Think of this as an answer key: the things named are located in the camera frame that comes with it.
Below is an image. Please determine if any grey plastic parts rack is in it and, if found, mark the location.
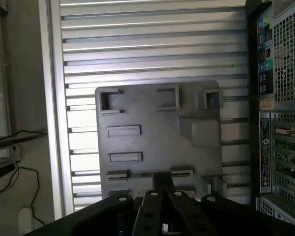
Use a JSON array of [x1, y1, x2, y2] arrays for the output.
[[94, 80, 228, 200]]

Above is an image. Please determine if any white service label sticker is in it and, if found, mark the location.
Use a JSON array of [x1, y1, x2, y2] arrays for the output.
[[259, 111, 272, 194]]

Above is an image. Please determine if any white rounded object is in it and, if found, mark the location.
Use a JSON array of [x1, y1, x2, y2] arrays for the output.
[[18, 207, 36, 236]]

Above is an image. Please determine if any orange small sticker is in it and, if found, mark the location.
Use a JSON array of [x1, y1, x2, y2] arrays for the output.
[[259, 98, 275, 110]]

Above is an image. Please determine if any dark flat shelf board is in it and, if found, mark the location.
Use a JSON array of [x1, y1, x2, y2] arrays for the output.
[[0, 129, 48, 149]]

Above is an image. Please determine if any black small box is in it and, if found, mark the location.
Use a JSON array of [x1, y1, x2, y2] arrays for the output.
[[0, 162, 17, 178]]

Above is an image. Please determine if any colourful port label sticker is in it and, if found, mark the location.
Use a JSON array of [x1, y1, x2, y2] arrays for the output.
[[256, 14, 274, 97]]

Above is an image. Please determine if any perforated metal power supply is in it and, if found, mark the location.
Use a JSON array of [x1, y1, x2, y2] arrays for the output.
[[272, 0, 295, 105]]

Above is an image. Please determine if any black floor cable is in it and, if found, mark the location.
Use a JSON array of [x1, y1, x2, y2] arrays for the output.
[[0, 166, 48, 226]]

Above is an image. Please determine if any expansion card with metal bracket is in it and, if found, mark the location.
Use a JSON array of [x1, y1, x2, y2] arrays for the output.
[[272, 127, 295, 137]]

